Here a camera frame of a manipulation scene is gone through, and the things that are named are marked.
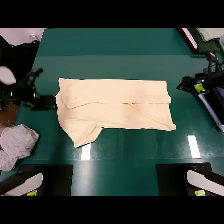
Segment red and white garment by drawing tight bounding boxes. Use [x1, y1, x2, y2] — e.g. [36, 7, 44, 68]
[177, 27, 201, 53]

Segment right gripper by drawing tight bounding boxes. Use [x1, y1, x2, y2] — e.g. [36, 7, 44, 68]
[176, 75, 206, 95]

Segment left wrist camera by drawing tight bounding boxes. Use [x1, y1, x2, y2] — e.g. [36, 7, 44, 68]
[22, 67, 45, 93]

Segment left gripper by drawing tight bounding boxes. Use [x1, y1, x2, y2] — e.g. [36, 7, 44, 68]
[31, 94, 58, 112]

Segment dark green garment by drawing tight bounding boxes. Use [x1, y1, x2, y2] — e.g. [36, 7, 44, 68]
[185, 27, 222, 55]

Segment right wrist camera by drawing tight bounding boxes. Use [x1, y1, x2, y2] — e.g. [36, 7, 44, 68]
[204, 51, 222, 74]

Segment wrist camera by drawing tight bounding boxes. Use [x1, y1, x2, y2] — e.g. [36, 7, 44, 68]
[204, 51, 222, 74]
[22, 67, 45, 93]

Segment cream shirt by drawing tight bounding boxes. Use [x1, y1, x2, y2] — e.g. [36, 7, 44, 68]
[54, 77, 177, 149]

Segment grey garment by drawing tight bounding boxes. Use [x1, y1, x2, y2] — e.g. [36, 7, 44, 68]
[0, 123, 40, 173]

